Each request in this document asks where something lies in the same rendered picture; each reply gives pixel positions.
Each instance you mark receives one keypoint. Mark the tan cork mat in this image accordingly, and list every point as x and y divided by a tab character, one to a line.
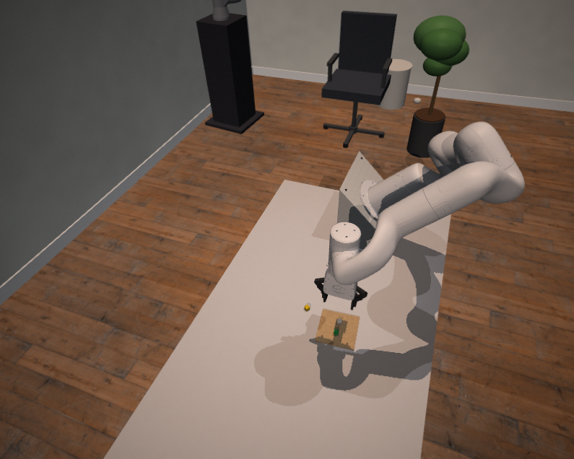
347	330

